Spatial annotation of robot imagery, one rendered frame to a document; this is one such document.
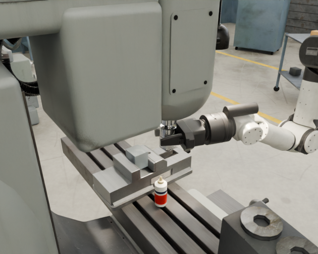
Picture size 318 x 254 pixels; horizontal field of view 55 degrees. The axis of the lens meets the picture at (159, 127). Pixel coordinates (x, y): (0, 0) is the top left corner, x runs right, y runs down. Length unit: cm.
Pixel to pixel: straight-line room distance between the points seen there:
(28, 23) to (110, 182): 65
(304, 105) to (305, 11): 809
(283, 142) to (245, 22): 597
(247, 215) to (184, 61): 37
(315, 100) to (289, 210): 162
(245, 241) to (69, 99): 45
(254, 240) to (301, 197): 207
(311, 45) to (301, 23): 813
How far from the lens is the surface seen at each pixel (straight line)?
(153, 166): 103
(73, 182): 276
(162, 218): 98
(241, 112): 88
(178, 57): 64
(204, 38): 68
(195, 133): 82
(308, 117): 109
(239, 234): 71
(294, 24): 929
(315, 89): 107
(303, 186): 289
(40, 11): 49
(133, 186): 102
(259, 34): 685
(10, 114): 45
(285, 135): 103
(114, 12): 52
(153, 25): 56
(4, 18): 48
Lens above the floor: 165
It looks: 28 degrees down
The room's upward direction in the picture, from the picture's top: straight up
